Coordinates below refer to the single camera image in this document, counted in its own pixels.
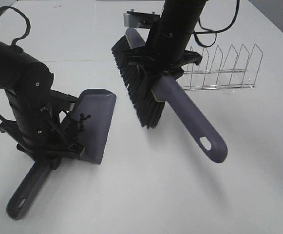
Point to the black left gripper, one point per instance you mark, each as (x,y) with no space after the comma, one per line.
(39,129)

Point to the purple hand brush black bristles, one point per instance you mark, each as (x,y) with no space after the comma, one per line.
(166,90)

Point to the chrome wire dish rack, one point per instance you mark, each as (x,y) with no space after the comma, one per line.
(234,68)

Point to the pile of coffee beans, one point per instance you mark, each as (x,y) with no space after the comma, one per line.
(76,126)

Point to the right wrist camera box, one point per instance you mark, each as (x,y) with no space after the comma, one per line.
(134,19)

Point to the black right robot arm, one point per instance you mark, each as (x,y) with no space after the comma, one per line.
(181,11)

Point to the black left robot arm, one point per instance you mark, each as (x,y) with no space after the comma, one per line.
(22,73)

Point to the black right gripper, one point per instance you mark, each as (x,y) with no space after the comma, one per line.
(163,50)

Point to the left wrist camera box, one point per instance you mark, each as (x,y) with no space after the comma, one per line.
(62,101)

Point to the purple plastic dustpan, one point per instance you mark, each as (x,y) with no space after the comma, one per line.
(99,103)

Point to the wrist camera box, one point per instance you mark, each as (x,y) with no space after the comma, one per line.
(62,101)
(134,19)

